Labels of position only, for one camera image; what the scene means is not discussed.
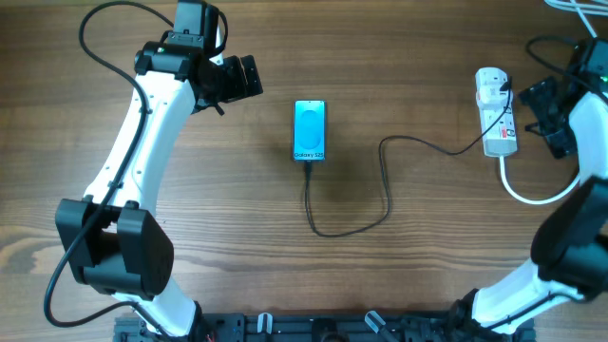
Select black charger cable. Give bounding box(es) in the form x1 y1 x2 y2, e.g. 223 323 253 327
303 78 514 238

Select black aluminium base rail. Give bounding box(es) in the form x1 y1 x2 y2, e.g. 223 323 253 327
112 309 537 342

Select blue screen smartphone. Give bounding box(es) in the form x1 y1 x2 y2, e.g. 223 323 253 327
293 100 327 162

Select white cables at corner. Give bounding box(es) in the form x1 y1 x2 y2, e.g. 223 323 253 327
543 0 608 17

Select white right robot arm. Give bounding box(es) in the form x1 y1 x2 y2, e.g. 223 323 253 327
446 38 607 338

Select white power strip cord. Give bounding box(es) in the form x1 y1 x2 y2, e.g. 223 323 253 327
497 0 599 206

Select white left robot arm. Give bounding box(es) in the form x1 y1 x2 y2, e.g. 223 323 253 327
55 1 262 341

